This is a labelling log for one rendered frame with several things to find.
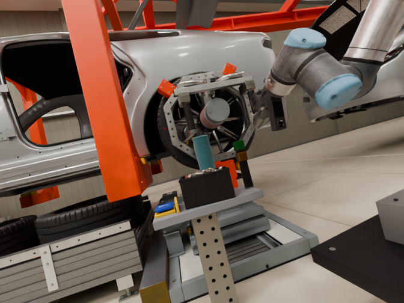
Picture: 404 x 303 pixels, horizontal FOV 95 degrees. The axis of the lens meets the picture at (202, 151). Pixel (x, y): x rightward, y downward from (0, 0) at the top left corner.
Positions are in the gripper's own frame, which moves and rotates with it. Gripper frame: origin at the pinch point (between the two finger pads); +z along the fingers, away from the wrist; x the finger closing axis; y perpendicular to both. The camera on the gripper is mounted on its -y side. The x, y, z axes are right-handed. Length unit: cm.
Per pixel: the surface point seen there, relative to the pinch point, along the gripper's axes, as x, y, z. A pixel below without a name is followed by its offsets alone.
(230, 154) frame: -1.4, 7.5, 36.4
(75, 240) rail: 90, -10, 53
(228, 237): 11, -34, 60
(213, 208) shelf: 26.6, -23.2, 10.2
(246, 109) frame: -19.0, 29.5, 24.8
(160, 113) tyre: 32, 44, 32
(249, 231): -2, -35, 59
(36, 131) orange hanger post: 226, 235, 245
